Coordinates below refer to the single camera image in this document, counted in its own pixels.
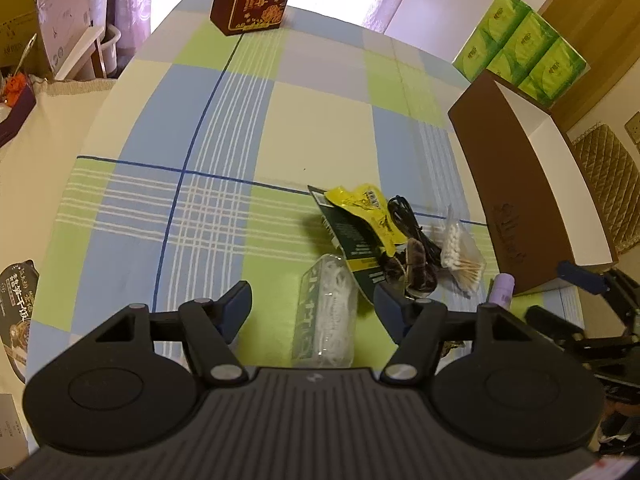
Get bag of cotton swabs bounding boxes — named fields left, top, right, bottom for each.
left=439, top=205, right=488, bottom=293

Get dark green packet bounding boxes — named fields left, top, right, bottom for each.
left=307, top=185, right=388, bottom=287

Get brown cardboard carton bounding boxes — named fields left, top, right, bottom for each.
left=0, top=0, right=56, bottom=68

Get black cable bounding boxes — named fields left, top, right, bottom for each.
left=387, top=195, right=442, bottom=261

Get cream cloth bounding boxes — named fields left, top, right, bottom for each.
left=0, top=75, right=117, bottom=266

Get white printed carton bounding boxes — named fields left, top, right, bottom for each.
left=32, top=0, right=118, bottom=77

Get small white box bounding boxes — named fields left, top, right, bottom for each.
left=0, top=394, right=31, bottom=461

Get checked tablecloth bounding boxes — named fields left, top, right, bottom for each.
left=22, top=0, right=586, bottom=376

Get instant noodle bowl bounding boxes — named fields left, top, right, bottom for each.
left=0, top=259, right=41, bottom=386

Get clear box of floss picks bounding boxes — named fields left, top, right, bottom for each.
left=291, top=254, right=360, bottom=368

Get pack of green tissue packets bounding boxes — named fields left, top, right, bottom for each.
left=452, top=0, right=588, bottom=111

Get brown cardboard box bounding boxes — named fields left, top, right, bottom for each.
left=447, top=71, right=621, bottom=297

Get pale purple curtain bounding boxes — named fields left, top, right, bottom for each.
left=112, top=0, right=236, bottom=66

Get orange flowers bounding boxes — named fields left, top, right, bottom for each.
left=2, top=72, right=28, bottom=102

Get dark purple box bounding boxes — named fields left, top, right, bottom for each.
left=0, top=85, right=38, bottom=147

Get wooden panel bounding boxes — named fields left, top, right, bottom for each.
left=537, top=0, right=640, bottom=126

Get yellow snack packet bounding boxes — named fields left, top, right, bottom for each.
left=324, top=182, right=408, bottom=261

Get golden quilted cushion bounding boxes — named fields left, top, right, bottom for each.
left=570, top=122, right=640, bottom=261

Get dark brown shiny packet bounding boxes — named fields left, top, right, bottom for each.
left=382, top=237, right=443, bottom=298

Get purple lip balm tube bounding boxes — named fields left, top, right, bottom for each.
left=487, top=273, right=515, bottom=313

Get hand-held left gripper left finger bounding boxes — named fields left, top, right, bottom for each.
left=95, top=280, right=252, bottom=382

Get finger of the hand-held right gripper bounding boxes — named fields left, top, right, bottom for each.
left=557, top=260, right=640, bottom=306
left=525, top=305, right=601, bottom=348

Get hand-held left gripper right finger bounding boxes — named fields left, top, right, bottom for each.
left=372, top=282, right=532, bottom=384

